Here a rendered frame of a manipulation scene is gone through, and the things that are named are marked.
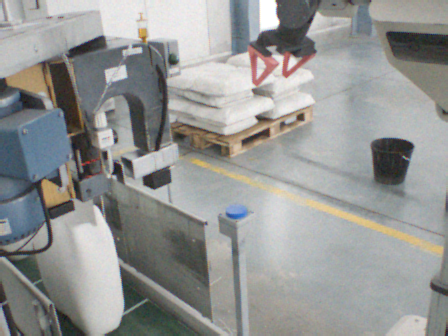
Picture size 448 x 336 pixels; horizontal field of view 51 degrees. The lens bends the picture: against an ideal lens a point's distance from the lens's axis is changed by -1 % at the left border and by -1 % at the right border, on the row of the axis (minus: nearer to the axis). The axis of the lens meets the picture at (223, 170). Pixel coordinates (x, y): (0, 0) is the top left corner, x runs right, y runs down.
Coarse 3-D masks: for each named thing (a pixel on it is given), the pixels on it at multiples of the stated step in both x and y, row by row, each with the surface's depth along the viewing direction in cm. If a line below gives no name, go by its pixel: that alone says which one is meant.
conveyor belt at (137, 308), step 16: (32, 256) 205; (32, 272) 194; (128, 288) 181; (128, 304) 173; (144, 304) 172; (64, 320) 167; (128, 320) 165; (144, 320) 164; (160, 320) 164; (176, 320) 163
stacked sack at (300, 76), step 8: (296, 72) 441; (304, 72) 443; (280, 80) 421; (288, 80) 424; (296, 80) 432; (304, 80) 441; (256, 88) 422; (264, 88) 419; (272, 88) 414; (280, 88) 417; (288, 88) 428
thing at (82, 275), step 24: (72, 168) 135; (72, 216) 144; (96, 216) 143; (72, 240) 140; (96, 240) 144; (48, 264) 156; (72, 264) 144; (96, 264) 145; (48, 288) 166; (72, 288) 148; (96, 288) 148; (120, 288) 157; (72, 312) 156; (96, 312) 151; (120, 312) 158
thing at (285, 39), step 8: (280, 24) 88; (304, 24) 86; (264, 32) 88; (272, 32) 89; (280, 32) 88; (288, 32) 87; (296, 32) 86; (304, 32) 87; (264, 40) 88; (272, 40) 87; (280, 40) 88; (288, 40) 88; (296, 40) 88; (304, 40) 91; (312, 40) 93; (280, 48) 86; (288, 48) 86; (296, 48) 88
